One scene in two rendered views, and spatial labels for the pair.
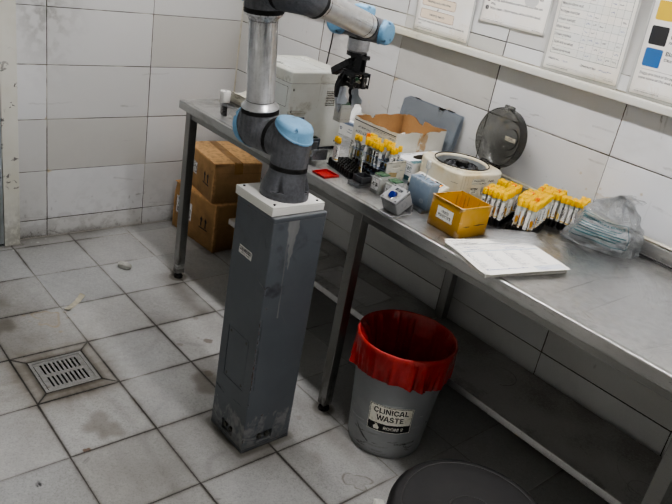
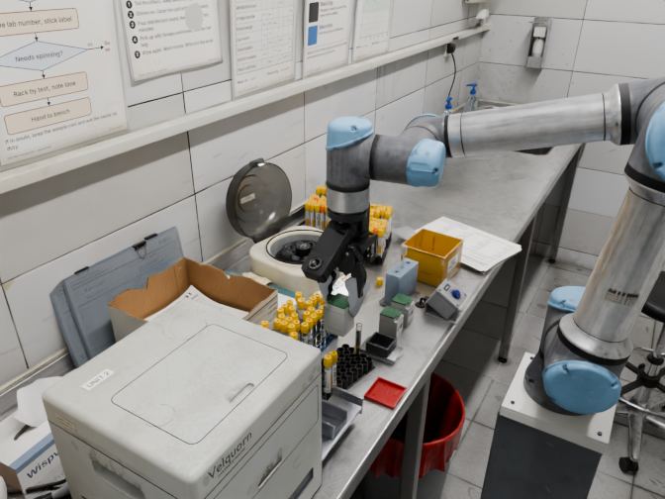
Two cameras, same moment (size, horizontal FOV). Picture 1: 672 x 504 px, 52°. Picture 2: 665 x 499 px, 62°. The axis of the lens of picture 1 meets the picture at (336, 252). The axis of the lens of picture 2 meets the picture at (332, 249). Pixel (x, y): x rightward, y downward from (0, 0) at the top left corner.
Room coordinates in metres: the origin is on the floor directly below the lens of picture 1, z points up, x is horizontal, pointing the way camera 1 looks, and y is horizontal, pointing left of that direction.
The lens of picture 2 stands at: (2.69, 0.91, 1.69)
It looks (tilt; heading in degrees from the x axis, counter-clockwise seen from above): 28 degrees down; 255
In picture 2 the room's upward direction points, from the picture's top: 1 degrees clockwise
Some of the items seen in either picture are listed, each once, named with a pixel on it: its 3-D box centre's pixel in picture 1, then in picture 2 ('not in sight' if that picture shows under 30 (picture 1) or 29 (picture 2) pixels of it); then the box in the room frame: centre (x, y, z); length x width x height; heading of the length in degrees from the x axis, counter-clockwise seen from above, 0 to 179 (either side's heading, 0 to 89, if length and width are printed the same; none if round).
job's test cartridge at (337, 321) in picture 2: (342, 112); (338, 315); (2.44, 0.07, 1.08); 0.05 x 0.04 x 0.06; 132
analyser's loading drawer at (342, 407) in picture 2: (303, 144); (321, 430); (2.51, 0.19, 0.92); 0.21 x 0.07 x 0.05; 44
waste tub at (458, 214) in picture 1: (459, 214); (430, 257); (2.05, -0.35, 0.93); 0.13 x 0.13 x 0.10; 40
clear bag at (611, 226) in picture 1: (608, 217); not in sight; (2.16, -0.85, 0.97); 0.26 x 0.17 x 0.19; 60
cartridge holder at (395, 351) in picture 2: (362, 180); (381, 347); (2.31, -0.04, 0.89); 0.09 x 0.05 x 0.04; 134
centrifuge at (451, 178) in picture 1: (454, 176); (308, 266); (2.40, -0.37, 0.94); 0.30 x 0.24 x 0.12; 125
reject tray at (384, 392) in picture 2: (325, 173); (385, 392); (2.34, 0.09, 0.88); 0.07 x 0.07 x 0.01; 44
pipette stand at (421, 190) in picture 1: (422, 193); (401, 283); (2.18, -0.24, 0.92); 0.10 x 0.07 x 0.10; 39
